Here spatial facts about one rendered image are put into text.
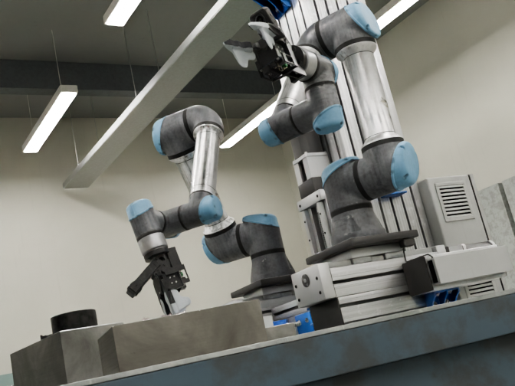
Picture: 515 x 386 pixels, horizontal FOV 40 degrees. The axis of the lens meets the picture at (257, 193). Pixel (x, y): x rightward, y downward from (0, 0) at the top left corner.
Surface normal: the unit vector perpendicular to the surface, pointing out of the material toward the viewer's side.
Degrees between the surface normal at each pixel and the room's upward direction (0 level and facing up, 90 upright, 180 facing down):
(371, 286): 90
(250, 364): 90
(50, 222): 90
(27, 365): 90
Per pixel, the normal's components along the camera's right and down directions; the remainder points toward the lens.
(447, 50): -0.84, 0.06
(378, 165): -0.58, -0.07
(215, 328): 0.33, -0.29
